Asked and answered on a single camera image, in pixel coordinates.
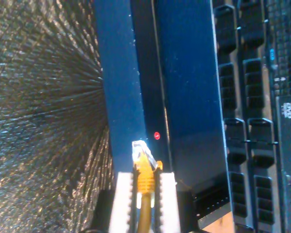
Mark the dark blue rack unit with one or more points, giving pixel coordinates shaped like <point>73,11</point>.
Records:
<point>189,85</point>

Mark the black rack server unit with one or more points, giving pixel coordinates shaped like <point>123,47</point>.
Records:
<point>262,121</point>

